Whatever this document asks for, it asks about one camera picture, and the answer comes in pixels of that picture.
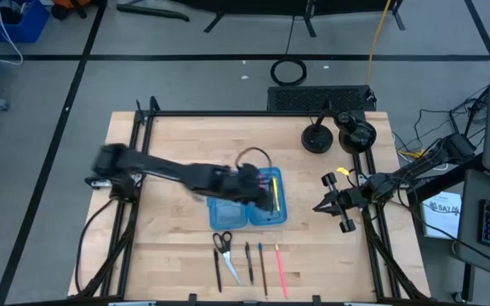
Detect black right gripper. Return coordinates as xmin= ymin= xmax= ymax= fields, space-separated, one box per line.
xmin=312 ymin=171 xmax=374 ymax=234

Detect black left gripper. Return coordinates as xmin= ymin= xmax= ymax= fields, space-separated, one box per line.
xmin=226 ymin=162 xmax=277 ymax=213

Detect blue translucent plastic supply box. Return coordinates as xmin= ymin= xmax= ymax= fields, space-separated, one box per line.
xmin=206 ymin=166 xmax=289 ymax=232

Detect brown pencil with blue eraser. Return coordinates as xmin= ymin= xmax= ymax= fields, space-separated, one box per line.
xmin=257 ymin=242 xmax=270 ymax=298

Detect black-handled steel scissors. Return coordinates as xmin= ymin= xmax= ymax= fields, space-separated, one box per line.
xmin=212 ymin=230 xmax=244 ymax=286

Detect pink colored pencil yellow end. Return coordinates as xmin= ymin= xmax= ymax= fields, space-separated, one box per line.
xmin=274 ymin=243 xmax=290 ymax=300

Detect black marker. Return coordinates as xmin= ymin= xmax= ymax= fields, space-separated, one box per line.
xmin=213 ymin=248 xmax=224 ymax=294

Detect black grip ballpoint pen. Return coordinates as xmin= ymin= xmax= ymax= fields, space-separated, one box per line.
xmin=244 ymin=241 xmax=255 ymax=286

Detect black desk lamp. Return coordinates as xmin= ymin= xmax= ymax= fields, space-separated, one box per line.
xmin=300 ymin=101 xmax=379 ymax=156

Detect black vented computer case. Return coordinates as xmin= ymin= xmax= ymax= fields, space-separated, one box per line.
xmin=266 ymin=84 xmax=378 ymax=113

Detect white printed paper sheet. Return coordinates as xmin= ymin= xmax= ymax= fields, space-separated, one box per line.
xmin=421 ymin=190 xmax=463 ymax=240

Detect long black bar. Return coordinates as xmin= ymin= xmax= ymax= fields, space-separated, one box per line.
xmin=116 ymin=3 xmax=191 ymax=23

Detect orange and black object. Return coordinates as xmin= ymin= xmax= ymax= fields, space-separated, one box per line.
xmin=50 ymin=0 xmax=102 ymax=20

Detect large blue storage bin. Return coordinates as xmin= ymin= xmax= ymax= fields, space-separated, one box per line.
xmin=0 ymin=0 xmax=51 ymax=44

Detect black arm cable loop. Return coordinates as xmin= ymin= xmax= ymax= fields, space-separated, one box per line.
xmin=235 ymin=145 xmax=273 ymax=170

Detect black coiled cable ring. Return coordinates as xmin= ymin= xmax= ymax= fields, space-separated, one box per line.
xmin=270 ymin=58 xmax=308 ymax=88

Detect black aluminium table frame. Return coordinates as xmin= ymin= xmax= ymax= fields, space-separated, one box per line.
xmin=73 ymin=95 xmax=432 ymax=306

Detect black cable bundle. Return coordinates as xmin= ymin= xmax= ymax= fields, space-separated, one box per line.
xmin=391 ymin=82 xmax=490 ymax=171

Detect yellow cable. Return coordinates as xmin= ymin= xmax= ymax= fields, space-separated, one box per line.
xmin=364 ymin=0 xmax=394 ymax=85

